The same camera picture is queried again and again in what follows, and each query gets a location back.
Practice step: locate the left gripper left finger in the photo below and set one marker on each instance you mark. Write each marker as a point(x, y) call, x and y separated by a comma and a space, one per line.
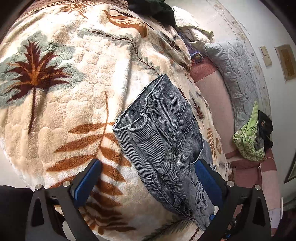
point(43, 222)

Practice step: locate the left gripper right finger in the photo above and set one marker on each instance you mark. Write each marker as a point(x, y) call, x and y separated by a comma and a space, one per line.
point(243, 212)

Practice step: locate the grey denim pants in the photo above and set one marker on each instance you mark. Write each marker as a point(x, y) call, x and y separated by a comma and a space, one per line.
point(159, 134)

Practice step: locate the dark clothing pile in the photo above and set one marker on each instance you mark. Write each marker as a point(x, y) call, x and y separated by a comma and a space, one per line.
point(264, 130)

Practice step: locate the green patterned cloth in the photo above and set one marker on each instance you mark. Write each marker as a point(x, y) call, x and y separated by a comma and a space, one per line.
point(245, 138)

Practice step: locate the beige leaf pattern blanket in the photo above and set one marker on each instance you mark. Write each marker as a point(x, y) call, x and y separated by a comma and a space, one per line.
point(68, 69)

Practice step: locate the grey quilted pillow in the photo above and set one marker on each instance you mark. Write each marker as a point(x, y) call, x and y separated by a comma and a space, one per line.
point(231, 60)

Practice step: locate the cream cushion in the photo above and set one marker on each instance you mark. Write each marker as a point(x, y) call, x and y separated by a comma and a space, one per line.
point(194, 32)

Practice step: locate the black garment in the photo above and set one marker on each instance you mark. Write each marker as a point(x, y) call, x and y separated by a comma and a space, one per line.
point(159, 10)

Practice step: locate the wall switch plate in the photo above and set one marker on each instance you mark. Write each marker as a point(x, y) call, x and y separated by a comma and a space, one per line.
point(265, 56)

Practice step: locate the wooden wall frame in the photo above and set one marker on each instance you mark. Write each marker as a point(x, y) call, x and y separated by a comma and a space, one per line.
point(287, 61)

